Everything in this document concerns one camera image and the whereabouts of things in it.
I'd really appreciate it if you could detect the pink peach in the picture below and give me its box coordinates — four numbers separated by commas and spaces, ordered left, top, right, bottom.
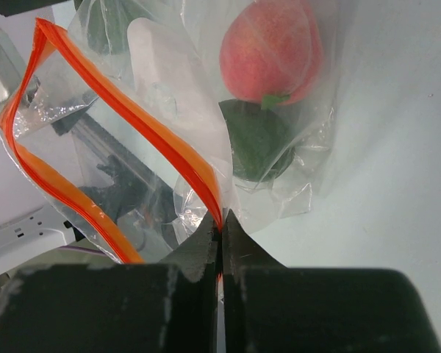
219, 1, 323, 105

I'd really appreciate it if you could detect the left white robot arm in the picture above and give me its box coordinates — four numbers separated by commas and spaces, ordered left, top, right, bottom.
0, 8, 75, 275

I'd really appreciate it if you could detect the clear orange zip bag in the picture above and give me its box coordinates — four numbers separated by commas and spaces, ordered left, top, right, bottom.
0, 1, 338, 263

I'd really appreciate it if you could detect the green avocado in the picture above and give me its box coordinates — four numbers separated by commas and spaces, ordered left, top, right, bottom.
219, 99, 294, 182

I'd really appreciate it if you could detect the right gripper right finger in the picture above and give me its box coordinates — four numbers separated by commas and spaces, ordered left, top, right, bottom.
221, 213, 441, 352

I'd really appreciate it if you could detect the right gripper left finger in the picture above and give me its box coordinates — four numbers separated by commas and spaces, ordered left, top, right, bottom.
0, 215, 219, 352

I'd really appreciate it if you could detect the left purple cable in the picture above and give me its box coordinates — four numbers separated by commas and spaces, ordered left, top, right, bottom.
57, 245, 107, 258

